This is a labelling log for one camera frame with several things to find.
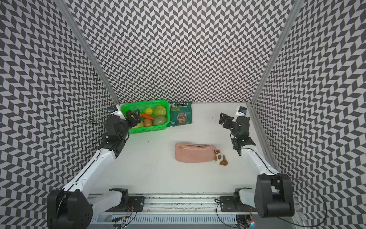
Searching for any brown bear keychain decoration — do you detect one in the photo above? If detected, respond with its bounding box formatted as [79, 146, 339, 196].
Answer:
[214, 150, 228, 166]

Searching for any pink corduroy bag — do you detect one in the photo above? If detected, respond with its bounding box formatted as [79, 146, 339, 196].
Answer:
[174, 143, 218, 163]

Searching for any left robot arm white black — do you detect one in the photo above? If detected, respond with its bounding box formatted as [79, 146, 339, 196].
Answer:
[46, 110, 142, 229]

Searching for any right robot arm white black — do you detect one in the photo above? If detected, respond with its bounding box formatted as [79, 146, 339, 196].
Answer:
[219, 112, 295, 218]

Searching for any light green toy lettuce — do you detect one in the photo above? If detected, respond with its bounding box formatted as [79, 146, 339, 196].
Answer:
[132, 120, 144, 129]

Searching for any orange toy carrot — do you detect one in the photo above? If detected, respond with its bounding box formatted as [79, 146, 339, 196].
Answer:
[141, 113, 155, 121]

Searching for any brown toy potato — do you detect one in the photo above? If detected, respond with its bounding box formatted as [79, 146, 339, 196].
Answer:
[144, 118, 153, 127]

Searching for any green plastic basket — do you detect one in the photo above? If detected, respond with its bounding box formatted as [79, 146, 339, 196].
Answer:
[120, 100, 170, 134]

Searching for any yellow toy lemon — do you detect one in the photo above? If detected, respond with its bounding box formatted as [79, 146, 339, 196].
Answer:
[145, 108, 153, 115]

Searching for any green toy cabbage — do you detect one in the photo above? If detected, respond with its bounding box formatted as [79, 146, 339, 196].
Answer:
[153, 105, 167, 117]

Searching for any green toy mango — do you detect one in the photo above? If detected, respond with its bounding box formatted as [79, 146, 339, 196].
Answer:
[153, 115, 167, 126]

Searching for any green crisps packet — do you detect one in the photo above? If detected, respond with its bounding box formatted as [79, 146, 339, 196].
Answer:
[168, 101, 193, 127]

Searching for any right base wiring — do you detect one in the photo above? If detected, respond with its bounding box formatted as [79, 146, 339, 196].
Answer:
[215, 198, 255, 229]

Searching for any base wiring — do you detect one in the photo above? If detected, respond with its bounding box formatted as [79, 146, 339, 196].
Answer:
[112, 200, 138, 229]
[215, 198, 255, 229]

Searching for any left base wiring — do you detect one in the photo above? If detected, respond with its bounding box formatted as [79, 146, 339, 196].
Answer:
[112, 200, 138, 229]

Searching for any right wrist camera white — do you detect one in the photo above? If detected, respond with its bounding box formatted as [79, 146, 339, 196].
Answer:
[234, 106, 247, 119]

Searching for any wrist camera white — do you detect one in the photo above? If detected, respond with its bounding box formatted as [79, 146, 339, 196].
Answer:
[234, 106, 247, 119]
[107, 105, 126, 120]

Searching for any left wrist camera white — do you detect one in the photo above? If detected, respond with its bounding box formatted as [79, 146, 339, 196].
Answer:
[107, 105, 126, 120]

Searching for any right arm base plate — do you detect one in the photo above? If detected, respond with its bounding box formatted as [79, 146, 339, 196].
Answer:
[215, 196, 257, 212]

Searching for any aluminium front rail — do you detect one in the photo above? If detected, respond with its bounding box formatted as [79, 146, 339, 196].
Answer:
[107, 189, 239, 214]

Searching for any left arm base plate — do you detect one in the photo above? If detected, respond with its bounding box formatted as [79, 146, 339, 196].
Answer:
[107, 195, 145, 212]

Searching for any left corner aluminium post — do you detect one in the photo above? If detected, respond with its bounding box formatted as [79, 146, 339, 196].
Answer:
[54, 0, 120, 104]

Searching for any corner aluminium post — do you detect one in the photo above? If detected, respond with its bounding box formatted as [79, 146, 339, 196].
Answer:
[54, 0, 120, 104]
[250, 0, 305, 106]

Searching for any right corner aluminium post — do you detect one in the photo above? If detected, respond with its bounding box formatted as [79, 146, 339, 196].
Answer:
[250, 0, 305, 106]

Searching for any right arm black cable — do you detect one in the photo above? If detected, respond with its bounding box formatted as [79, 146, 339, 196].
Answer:
[274, 177, 328, 229]

